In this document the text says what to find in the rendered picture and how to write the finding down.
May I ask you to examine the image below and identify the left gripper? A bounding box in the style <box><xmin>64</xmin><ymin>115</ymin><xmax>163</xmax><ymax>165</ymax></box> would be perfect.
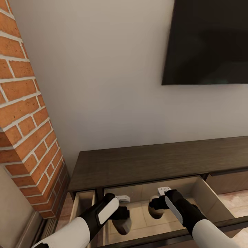
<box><xmin>109</xmin><ymin>206</ymin><xmax>130</xmax><ymax>220</ymax></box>

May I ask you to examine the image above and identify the pillar candle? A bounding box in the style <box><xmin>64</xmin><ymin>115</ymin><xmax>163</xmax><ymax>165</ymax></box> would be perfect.
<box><xmin>112</xmin><ymin>217</ymin><xmax>132</xmax><ymax>235</ymax></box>
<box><xmin>148</xmin><ymin>195</ymin><xmax>165</xmax><ymax>219</ymax></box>

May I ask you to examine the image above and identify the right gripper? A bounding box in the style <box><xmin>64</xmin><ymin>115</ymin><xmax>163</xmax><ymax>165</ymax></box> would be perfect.
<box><xmin>149</xmin><ymin>195</ymin><xmax>169</xmax><ymax>210</ymax></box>

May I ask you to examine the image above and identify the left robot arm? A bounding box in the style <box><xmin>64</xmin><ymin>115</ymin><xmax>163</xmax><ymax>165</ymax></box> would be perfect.
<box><xmin>32</xmin><ymin>193</ymin><xmax>130</xmax><ymax>248</ymax></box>

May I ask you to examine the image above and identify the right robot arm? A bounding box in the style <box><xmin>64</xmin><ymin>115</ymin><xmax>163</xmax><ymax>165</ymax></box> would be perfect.
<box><xmin>149</xmin><ymin>187</ymin><xmax>242</xmax><ymax>248</ymax></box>

